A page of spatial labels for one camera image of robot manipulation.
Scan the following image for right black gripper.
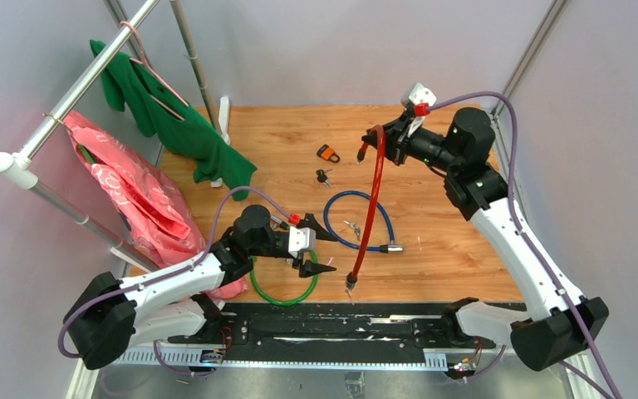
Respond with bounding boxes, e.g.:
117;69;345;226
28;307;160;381
362;110;462;175

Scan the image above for blue lock silver keys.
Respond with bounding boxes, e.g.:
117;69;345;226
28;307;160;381
343;220;361;243

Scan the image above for red cable lock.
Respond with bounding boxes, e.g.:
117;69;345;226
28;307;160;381
346;125;386;301

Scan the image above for orange black padlock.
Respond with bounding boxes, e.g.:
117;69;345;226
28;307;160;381
317;144;341;164

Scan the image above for black padlock keys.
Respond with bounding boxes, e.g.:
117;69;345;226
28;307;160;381
316;170;332;188

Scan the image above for blue cable lock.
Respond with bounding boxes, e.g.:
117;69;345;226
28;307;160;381
322;190;404;254

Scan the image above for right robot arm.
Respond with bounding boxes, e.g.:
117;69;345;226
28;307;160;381
378;107;609;371

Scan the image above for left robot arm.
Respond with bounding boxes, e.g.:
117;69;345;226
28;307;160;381
58;204;336;370

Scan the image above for pink patterned garment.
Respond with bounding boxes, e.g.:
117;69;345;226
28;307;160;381
62;110;251;302

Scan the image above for green cloth garment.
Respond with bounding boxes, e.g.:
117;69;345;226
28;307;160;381
101;52;257;189

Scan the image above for white metal clothes rack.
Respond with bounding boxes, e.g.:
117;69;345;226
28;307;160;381
0;0;231;272

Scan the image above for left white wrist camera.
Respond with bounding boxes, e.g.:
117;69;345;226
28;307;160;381
287;226;317;259

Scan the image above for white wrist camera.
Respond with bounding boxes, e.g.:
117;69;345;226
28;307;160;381
287;226;317;259
400;82;437;117

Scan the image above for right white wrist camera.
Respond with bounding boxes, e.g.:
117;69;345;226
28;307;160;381
400;82;437;117

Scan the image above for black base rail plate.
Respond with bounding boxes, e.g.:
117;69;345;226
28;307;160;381
93;300;499;369

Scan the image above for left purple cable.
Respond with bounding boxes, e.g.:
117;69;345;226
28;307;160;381
57;185;301;378

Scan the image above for purple cable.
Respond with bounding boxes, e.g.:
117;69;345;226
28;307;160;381
57;185;301;378
415;91;623;399

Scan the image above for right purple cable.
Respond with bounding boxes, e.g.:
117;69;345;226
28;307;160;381
415;91;623;399

